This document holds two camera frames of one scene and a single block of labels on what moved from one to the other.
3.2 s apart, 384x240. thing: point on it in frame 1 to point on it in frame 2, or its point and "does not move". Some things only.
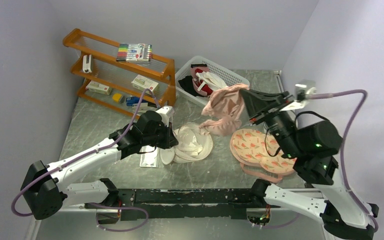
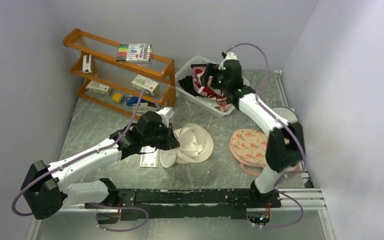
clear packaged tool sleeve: (150, 159) does not move
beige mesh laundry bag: (192, 145) does not move
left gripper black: (170, 140) does not move
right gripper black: (259, 103) to (211, 69)
